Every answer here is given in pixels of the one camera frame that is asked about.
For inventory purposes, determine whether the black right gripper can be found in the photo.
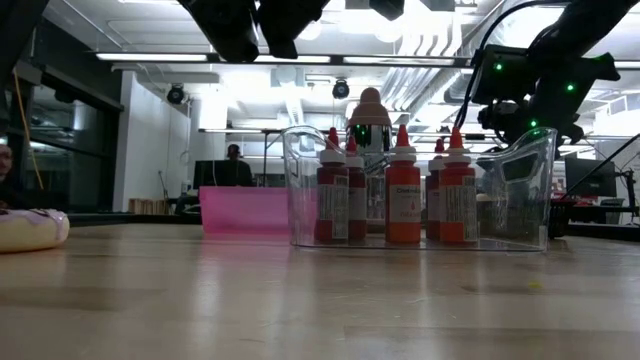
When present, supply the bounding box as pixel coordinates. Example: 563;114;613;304
478;99;584;182

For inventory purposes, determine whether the red food colouring bottle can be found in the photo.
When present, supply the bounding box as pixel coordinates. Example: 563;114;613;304
344;135;369;240
314;127;350;242
425;138;449;241

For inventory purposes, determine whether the lilac iced toy donut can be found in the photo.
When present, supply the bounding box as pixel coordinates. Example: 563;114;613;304
0;208;71;254

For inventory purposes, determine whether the round ceiling lamp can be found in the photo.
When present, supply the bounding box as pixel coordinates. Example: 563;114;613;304
298;19;322;42

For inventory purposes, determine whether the clear plastic bin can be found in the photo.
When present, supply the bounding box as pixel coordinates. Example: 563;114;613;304
281;124;558;253

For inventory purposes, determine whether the black mesh basket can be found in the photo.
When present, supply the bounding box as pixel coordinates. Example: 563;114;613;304
467;198;575;239

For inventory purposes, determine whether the black monitor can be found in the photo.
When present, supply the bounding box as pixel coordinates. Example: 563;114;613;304
564;157;618;199
193;159;240;190

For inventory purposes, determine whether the person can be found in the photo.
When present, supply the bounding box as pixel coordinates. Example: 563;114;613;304
0;143;19;210
214;143;255;189

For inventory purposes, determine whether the pink plastic tray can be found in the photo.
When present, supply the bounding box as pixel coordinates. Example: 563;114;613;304
198;185;319;236

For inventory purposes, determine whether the stack of wooden boards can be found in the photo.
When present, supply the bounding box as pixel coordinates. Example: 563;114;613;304
128;198;172;215

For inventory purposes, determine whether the hanging yellow cable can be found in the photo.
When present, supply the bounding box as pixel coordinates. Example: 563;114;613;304
12;68;46;191

